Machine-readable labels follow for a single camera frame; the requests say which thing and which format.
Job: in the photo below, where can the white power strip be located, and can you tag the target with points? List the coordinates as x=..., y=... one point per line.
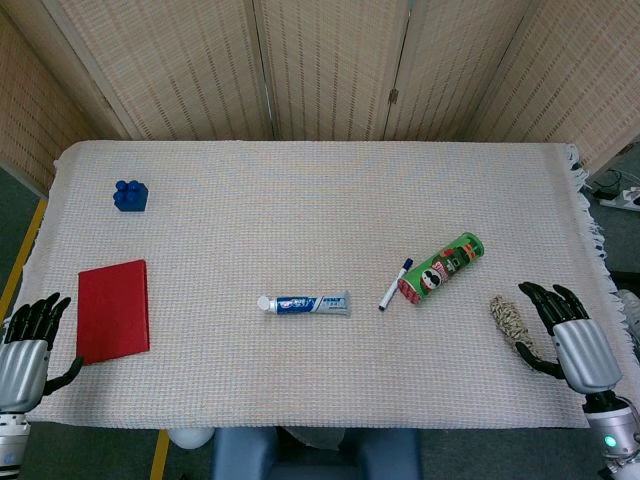
x=622, y=200

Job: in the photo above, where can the brass screen hinge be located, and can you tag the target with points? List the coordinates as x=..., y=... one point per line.
x=393, y=96

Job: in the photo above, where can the blue white toothpaste tube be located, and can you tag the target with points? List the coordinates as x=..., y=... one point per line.
x=310, y=304

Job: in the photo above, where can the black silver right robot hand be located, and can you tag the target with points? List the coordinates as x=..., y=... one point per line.
x=585, y=350

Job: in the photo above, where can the white round object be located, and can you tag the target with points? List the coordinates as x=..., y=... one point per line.
x=190, y=437

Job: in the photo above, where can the woven folding screen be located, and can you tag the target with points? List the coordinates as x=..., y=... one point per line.
x=190, y=65

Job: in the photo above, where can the white blue marker pen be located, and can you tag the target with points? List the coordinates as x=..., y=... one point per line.
x=395, y=285

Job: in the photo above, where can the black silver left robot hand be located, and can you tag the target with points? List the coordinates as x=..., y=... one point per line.
x=22, y=370

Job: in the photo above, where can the blue toy building block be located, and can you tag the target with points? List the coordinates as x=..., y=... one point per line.
x=131, y=197

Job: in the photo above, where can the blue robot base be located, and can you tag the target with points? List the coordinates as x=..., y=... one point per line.
x=320, y=457

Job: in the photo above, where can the green Pringles can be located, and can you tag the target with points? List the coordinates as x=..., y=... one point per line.
x=440, y=270

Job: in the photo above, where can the white waffle tablecloth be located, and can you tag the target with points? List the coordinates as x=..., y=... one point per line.
x=300, y=225

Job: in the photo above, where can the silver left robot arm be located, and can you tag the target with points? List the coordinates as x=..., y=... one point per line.
x=12, y=445

